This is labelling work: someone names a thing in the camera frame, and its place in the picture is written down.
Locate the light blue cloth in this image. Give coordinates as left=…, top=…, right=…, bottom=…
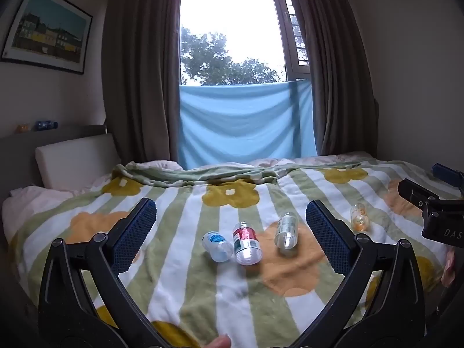
left=176, top=79, right=318, bottom=171

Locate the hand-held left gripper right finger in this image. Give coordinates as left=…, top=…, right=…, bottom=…
left=305, top=200, right=425, bottom=335

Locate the clear cup with blue label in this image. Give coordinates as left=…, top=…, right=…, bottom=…
left=202, top=231, right=235, bottom=263

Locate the clear cup with orange print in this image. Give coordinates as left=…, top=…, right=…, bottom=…
left=350, top=203, right=371, bottom=233

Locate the person's right hand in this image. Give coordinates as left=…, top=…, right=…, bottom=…
left=441, top=248, right=458, bottom=288

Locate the brown curtain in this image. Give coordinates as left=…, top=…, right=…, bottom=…
left=101, top=0, right=186, bottom=169
left=284, top=0, right=380, bottom=159

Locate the framed wall picture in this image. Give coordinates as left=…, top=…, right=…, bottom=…
left=1, top=0, right=94, bottom=75

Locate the clear cup with red label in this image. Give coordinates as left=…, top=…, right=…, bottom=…
left=232, top=221, right=263, bottom=266

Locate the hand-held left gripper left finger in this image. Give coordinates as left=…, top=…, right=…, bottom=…
left=38, top=198, right=157, bottom=335

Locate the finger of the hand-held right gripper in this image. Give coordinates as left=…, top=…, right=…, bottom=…
left=397, top=178, right=442, bottom=213
left=431, top=163, right=464, bottom=190

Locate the grey headboard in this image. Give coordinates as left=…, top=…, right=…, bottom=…
left=0, top=125, right=109, bottom=205

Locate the person's left hand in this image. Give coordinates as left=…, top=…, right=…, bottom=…
left=197, top=334, right=233, bottom=348

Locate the clear cup with pale print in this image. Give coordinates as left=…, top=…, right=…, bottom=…
left=275, top=213, right=299, bottom=250

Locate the white cushion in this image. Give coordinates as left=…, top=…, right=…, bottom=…
left=35, top=133, right=122, bottom=191

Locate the striped floral blanket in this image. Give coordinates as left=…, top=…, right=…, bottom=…
left=7, top=159, right=455, bottom=348

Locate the window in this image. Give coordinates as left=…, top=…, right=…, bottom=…
left=179, top=0, right=313, bottom=88

